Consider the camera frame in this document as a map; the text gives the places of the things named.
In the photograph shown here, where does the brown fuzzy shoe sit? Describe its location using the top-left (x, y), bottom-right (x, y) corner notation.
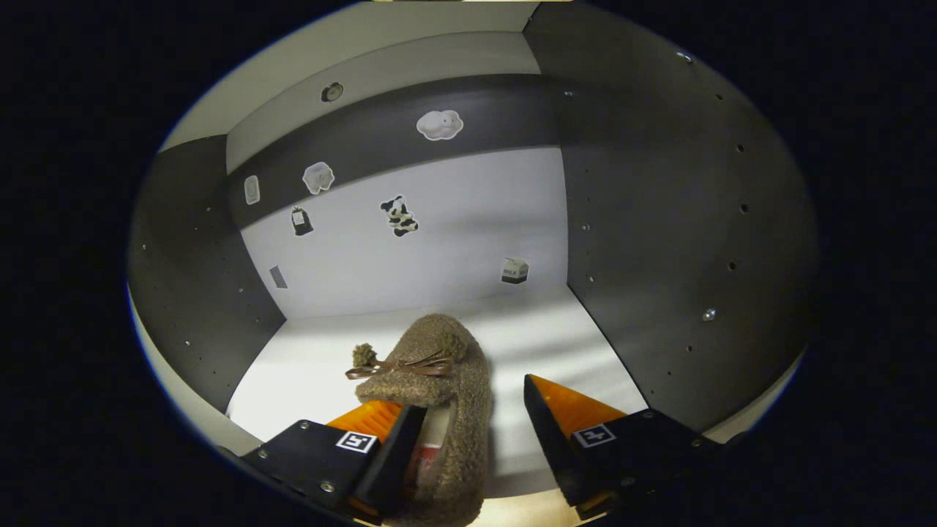
top-left (346, 313), bottom-right (493, 527)

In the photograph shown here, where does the white shoe cabinet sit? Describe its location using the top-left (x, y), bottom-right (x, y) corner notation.
top-left (128, 0), bottom-right (817, 506)

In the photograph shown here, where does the white cabinet shelf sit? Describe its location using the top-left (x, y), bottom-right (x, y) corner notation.
top-left (227, 285), bottom-right (649, 498)

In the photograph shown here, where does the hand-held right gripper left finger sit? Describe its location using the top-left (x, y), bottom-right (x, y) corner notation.
top-left (242, 399), bottom-right (429, 524)

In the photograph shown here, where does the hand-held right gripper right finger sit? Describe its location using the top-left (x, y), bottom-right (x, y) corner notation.
top-left (523, 373), bottom-right (722, 522)

